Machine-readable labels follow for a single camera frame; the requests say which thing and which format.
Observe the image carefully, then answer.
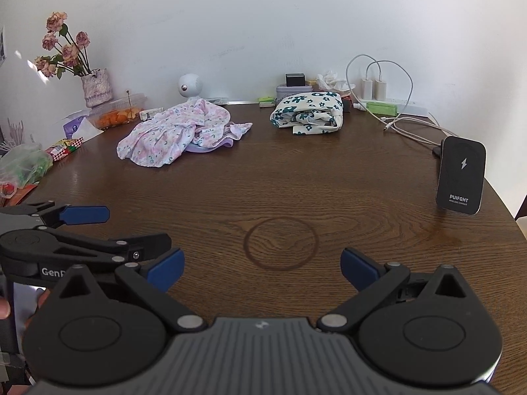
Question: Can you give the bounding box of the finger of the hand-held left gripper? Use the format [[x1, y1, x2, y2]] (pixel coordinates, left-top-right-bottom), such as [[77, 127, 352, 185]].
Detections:
[[53, 232, 173, 274], [0, 202, 110, 230]]

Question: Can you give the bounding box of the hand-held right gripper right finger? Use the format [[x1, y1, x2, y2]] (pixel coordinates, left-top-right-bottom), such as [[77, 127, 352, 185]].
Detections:
[[317, 248, 486, 334]]

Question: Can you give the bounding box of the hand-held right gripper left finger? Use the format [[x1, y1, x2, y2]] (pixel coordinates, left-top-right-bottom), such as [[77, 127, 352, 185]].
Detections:
[[39, 249, 208, 334]]

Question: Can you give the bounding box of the cream teal floral garment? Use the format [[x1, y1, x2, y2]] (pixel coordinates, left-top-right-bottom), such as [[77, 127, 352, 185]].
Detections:
[[269, 91, 344, 136]]

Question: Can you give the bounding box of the person's left hand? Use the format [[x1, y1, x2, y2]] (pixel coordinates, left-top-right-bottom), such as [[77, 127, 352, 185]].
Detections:
[[0, 290, 50, 330]]

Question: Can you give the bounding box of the red snack bag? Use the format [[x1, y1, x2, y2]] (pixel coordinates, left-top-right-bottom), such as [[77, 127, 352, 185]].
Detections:
[[0, 183, 40, 206]]

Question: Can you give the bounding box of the red checkered snack packet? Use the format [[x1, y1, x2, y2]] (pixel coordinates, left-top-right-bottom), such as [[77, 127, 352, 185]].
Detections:
[[44, 136, 84, 162]]

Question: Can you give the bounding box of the plastic bag with green contents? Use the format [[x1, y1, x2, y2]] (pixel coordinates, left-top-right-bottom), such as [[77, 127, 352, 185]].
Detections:
[[0, 142, 54, 186]]

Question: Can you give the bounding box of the purple tissue pack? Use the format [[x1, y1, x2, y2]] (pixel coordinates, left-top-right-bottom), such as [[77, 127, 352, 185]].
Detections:
[[61, 109, 104, 140]]

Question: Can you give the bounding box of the clear box of orange fruit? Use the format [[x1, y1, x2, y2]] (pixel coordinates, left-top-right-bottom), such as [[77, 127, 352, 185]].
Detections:
[[88, 92, 148, 130]]

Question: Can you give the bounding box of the pink floral garment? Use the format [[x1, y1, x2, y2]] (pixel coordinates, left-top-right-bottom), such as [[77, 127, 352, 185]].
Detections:
[[116, 99, 253, 168]]

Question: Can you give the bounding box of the knitted cover vase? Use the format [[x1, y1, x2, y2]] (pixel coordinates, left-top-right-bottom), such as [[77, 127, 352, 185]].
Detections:
[[81, 68, 114, 108]]

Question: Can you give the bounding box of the green rectangular box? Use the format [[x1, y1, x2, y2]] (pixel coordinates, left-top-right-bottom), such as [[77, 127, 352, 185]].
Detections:
[[366, 101, 398, 117]]

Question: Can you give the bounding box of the dried rose bouquet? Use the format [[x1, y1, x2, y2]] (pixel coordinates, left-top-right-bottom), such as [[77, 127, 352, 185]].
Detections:
[[34, 11, 93, 79]]

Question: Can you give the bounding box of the crumpled white tissue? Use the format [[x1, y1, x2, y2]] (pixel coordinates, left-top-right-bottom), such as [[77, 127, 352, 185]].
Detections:
[[316, 71, 350, 91]]

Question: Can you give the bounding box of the grey tin box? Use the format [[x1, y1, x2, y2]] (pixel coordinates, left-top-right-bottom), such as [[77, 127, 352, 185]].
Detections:
[[276, 83, 314, 101]]

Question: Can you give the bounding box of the white power strip with chargers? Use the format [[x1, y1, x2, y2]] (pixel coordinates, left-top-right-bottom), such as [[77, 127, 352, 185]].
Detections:
[[366, 61, 443, 149]]

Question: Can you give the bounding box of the black wireless charger stand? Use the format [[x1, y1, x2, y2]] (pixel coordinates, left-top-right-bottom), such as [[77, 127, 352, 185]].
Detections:
[[432, 136, 486, 216]]

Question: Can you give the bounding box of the white round camera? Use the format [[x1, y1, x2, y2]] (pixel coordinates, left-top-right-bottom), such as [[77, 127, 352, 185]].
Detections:
[[178, 73, 203, 101]]

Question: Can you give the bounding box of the white cable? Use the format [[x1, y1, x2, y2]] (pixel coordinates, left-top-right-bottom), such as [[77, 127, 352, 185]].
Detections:
[[345, 53, 381, 99]]

